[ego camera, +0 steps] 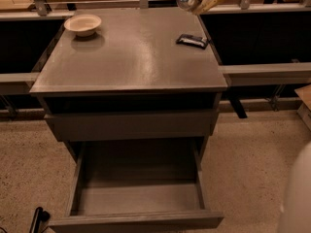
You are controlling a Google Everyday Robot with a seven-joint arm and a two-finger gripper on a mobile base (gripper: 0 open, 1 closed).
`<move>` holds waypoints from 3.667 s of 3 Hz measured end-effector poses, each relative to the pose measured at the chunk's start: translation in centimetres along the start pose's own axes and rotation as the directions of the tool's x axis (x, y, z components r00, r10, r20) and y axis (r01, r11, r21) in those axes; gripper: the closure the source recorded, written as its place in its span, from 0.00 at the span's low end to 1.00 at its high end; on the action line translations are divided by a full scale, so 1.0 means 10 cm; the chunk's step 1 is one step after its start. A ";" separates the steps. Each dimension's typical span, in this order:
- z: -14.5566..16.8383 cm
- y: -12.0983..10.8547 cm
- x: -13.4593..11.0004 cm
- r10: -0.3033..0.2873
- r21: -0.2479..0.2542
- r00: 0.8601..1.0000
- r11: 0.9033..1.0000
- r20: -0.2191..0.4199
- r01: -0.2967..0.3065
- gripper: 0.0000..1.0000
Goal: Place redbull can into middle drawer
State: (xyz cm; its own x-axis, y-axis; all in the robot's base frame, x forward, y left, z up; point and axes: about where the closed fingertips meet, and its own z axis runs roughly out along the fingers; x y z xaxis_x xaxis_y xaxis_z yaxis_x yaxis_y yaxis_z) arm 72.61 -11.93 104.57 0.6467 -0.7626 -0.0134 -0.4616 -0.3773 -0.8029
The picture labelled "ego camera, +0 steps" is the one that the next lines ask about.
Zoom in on grey drawer cabinet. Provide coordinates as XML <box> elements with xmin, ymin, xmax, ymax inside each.
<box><xmin>31</xmin><ymin>8</ymin><xmax>227</xmax><ymax>157</ymax></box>

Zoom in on black object on floor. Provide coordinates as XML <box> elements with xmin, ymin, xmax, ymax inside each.
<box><xmin>29</xmin><ymin>207</ymin><xmax>51</xmax><ymax>233</ymax></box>

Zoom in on white paper bowl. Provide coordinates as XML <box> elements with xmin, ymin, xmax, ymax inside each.
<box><xmin>64</xmin><ymin>15</ymin><xmax>102</xmax><ymax>37</ymax></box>

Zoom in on open grey middle drawer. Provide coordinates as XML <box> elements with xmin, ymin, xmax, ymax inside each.
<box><xmin>48</xmin><ymin>139</ymin><xmax>225</xmax><ymax>233</ymax></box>

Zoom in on grey top drawer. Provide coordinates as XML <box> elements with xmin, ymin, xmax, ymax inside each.
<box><xmin>45</xmin><ymin>110</ymin><xmax>218</xmax><ymax>142</ymax></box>

